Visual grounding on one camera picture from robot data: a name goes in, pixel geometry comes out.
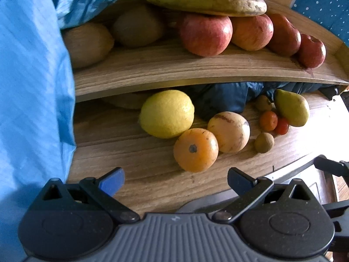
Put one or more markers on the small tangerine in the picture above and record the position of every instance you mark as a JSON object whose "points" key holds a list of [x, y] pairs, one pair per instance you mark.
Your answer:
{"points": [[268, 121]]}

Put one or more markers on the dark blue jacket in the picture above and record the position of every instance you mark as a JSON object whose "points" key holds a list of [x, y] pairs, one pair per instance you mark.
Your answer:
{"points": [[218, 101]]}

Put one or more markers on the large orange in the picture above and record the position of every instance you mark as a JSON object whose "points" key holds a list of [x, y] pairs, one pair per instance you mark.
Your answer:
{"points": [[195, 150]]}

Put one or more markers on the brownish spotted banana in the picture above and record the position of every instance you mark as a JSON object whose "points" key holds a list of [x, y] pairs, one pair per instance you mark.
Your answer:
{"points": [[204, 2]]}

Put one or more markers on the brown kiwi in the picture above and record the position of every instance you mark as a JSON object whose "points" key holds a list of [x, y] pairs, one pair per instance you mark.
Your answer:
{"points": [[137, 26], [87, 46]]}

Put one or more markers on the pale yellow striped melon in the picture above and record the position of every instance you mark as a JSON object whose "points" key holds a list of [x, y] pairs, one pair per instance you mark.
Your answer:
{"points": [[230, 132]]}

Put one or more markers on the pale tan round fruit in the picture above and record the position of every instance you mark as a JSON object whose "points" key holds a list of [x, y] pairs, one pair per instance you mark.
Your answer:
{"points": [[125, 101]]}

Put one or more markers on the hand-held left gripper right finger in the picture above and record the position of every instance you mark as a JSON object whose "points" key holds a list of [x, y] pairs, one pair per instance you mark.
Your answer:
{"points": [[237, 179]]}

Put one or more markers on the light blue cloth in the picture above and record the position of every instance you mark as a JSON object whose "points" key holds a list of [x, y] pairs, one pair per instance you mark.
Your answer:
{"points": [[32, 87]]}

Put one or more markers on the red cherry tomato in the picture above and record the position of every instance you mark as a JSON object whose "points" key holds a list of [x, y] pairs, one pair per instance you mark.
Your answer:
{"points": [[282, 127]]}

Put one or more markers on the small brown round fruit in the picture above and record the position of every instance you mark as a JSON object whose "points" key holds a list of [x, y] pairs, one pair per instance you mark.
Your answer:
{"points": [[263, 103], [264, 142]]}

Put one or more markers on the blue white dotted cloth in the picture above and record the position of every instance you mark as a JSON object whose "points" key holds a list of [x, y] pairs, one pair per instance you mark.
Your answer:
{"points": [[327, 5]]}

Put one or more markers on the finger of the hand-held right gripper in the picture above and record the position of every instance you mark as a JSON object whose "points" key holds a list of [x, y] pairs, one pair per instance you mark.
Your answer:
{"points": [[332, 166], [339, 209]]}

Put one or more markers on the green yellow pear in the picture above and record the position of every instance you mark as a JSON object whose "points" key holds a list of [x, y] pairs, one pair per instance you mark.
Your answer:
{"points": [[293, 109]]}

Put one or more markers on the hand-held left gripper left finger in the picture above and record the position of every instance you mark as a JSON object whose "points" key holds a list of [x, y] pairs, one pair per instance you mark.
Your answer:
{"points": [[113, 180]]}

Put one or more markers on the yellow lemon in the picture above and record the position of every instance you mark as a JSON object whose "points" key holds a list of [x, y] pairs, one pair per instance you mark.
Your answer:
{"points": [[166, 113]]}

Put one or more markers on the red apple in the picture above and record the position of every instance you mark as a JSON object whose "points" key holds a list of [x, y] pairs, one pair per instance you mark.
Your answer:
{"points": [[252, 32], [205, 34], [285, 36], [312, 50]]}

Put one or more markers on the wooden shelf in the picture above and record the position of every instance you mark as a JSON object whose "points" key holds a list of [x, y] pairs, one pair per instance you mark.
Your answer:
{"points": [[163, 68]]}

